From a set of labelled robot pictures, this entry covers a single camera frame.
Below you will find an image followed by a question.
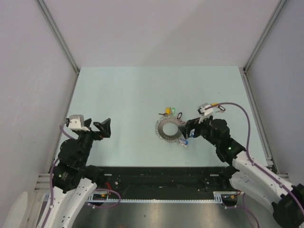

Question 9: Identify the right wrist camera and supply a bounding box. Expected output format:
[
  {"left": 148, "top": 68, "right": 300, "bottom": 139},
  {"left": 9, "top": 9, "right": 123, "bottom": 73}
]
[{"left": 198, "top": 103, "right": 213, "bottom": 124}]

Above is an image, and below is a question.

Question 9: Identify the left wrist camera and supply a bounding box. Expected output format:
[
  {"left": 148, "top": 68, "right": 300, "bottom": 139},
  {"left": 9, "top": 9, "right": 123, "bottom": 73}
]
[{"left": 66, "top": 114, "right": 90, "bottom": 132}]

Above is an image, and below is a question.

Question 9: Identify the metal keyring holder disc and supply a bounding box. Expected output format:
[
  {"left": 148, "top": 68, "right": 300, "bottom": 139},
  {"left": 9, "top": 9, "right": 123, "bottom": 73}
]
[{"left": 155, "top": 116, "right": 185, "bottom": 143}]

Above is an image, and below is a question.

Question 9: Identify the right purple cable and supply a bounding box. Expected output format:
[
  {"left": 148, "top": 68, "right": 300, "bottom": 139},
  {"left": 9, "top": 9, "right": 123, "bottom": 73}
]
[{"left": 204, "top": 102, "right": 304, "bottom": 228}]

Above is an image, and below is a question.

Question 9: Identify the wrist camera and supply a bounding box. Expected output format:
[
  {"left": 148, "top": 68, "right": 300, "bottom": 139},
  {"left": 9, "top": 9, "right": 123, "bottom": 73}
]
[
  {"left": 198, "top": 103, "right": 213, "bottom": 124},
  {"left": 66, "top": 114, "right": 90, "bottom": 132}
]

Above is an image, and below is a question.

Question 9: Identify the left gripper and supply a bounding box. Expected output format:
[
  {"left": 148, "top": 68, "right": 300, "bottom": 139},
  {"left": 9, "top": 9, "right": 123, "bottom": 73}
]
[{"left": 77, "top": 117, "right": 110, "bottom": 164}]

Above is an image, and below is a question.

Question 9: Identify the white cable duct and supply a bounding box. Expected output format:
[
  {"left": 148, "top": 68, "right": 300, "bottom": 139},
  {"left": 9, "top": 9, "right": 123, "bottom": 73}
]
[{"left": 87, "top": 191, "right": 237, "bottom": 203}]

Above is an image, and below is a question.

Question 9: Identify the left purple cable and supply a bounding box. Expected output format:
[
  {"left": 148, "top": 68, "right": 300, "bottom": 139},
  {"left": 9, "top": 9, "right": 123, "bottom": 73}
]
[{"left": 42, "top": 120, "right": 122, "bottom": 228}]

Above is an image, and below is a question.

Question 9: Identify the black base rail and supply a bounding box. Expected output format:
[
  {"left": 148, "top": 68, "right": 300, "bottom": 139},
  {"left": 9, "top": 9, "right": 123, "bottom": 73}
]
[{"left": 97, "top": 167, "right": 236, "bottom": 201}]

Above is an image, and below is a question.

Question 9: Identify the black white tag key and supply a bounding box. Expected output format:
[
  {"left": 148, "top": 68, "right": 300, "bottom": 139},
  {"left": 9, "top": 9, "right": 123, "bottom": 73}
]
[{"left": 215, "top": 105, "right": 226, "bottom": 113}]

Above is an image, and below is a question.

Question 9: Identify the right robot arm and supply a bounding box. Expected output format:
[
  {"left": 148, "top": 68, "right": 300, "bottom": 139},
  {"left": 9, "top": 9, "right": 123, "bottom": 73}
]
[{"left": 179, "top": 117, "right": 304, "bottom": 228}]

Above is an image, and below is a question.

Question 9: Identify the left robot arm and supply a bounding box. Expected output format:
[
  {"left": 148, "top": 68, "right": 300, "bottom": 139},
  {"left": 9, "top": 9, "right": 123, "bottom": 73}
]
[{"left": 37, "top": 114, "right": 111, "bottom": 228}]

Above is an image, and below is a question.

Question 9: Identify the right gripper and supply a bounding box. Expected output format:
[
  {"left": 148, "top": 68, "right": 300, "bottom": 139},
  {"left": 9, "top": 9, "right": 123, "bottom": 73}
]
[{"left": 178, "top": 114, "right": 219, "bottom": 147}]

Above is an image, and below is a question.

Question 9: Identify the green tag key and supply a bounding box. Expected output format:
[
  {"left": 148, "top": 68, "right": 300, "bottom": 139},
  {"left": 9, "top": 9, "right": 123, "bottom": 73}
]
[{"left": 170, "top": 107, "right": 175, "bottom": 115}]

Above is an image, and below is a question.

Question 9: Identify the purple cable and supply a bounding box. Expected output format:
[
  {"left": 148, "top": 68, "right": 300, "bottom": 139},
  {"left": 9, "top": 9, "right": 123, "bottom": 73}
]
[
  {"left": 42, "top": 120, "right": 122, "bottom": 228},
  {"left": 204, "top": 102, "right": 304, "bottom": 228}
]

